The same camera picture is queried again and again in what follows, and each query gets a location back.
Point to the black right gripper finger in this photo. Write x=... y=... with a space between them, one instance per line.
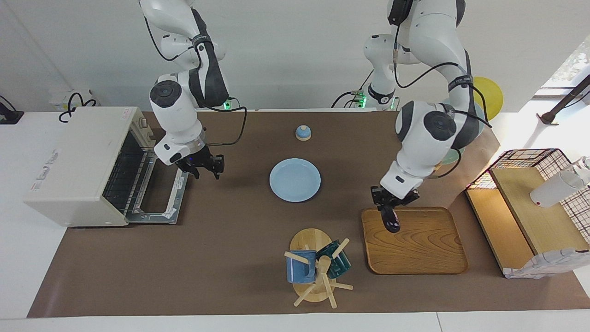
x=195 y=173
x=219 y=168

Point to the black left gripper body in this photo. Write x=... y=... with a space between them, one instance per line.
x=387 y=198

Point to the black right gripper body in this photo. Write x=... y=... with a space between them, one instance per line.
x=200 y=161

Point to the light blue round plate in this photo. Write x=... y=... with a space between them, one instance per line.
x=295 y=180

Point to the beige toaster oven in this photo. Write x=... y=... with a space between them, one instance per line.
x=78 y=170

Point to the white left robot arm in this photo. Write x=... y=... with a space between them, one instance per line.
x=428 y=147

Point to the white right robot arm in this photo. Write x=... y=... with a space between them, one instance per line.
x=177 y=110

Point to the wooden serving tray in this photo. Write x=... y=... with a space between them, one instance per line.
x=415 y=242

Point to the dark green mug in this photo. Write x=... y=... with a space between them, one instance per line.
x=339 y=263

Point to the pale green plate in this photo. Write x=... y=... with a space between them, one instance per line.
x=451 y=157

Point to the wooden mug tree stand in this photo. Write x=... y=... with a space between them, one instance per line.
x=311 y=240

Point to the brown table mat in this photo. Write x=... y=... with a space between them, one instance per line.
x=230 y=253

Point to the small blue call bell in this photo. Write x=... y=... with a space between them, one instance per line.
x=303 y=133

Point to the blue mug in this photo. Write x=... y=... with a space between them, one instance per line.
x=299 y=269

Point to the yellow plate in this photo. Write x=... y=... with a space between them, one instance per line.
x=493 y=97

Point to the white power strip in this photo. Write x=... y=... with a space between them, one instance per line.
x=57 y=99

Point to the white bottle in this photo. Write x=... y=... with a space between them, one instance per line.
x=553 y=191

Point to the dark metal pole stand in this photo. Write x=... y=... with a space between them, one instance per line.
x=567 y=99

